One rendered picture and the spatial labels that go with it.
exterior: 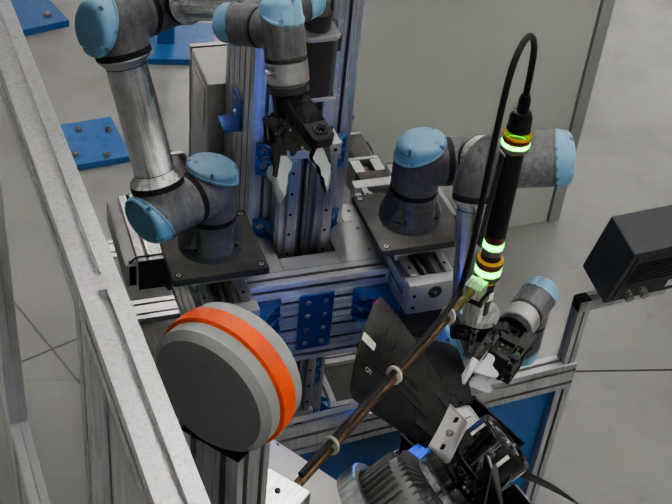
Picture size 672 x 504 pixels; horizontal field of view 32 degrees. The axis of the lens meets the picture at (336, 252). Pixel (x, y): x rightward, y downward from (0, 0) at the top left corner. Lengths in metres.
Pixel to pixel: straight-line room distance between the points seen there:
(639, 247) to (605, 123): 2.84
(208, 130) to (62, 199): 1.85
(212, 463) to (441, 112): 2.96
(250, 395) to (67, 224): 0.24
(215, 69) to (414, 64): 1.12
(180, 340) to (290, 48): 0.94
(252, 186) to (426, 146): 0.43
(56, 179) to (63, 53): 4.34
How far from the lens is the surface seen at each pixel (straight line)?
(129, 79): 2.45
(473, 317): 1.97
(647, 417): 4.05
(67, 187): 1.23
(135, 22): 2.43
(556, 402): 2.94
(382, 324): 2.01
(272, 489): 1.54
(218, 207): 2.61
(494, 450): 2.09
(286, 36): 2.05
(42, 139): 1.31
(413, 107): 4.09
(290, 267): 2.85
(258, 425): 1.21
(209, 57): 3.08
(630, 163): 5.22
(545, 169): 2.39
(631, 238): 2.64
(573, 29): 4.26
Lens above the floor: 2.77
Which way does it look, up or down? 39 degrees down
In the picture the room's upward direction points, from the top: 6 degrees clockwise
